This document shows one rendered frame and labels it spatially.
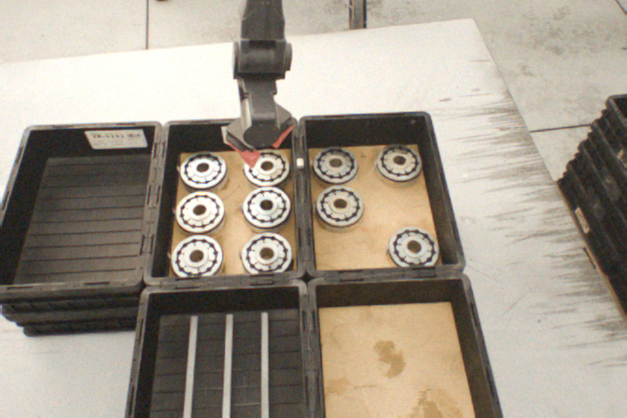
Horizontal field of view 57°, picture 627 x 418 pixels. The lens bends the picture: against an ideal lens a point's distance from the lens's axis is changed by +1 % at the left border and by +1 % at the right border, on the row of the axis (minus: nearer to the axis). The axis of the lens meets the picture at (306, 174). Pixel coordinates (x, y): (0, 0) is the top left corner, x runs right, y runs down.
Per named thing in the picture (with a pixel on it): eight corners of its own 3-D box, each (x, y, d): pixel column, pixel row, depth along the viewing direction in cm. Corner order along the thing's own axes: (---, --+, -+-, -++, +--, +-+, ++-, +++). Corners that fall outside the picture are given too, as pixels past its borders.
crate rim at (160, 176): (165, 127, 130) (163, 119, 128) (298, 122, 131) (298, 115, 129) (145, 291, 107) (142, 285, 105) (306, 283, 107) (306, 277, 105)
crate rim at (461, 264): (298, 122, 131) (298, 115, 129) (428, 117, 132) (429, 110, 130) (306, 283, 107) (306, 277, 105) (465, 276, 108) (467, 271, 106)
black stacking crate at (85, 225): (46, 159, 137) (26, 127, 128) (173, 154, 138) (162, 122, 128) (1, 319, 114) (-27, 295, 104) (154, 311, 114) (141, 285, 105)
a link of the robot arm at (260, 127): (290, 36, 86) (232, 34, 84) (301, 92, 79) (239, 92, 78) (281, 92, 95) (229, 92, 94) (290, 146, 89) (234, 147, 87)
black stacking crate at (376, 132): (299, 148, 139) (299, 118, 129) (421, 144, 139) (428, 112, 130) (307, 303, 115) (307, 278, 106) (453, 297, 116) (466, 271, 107)
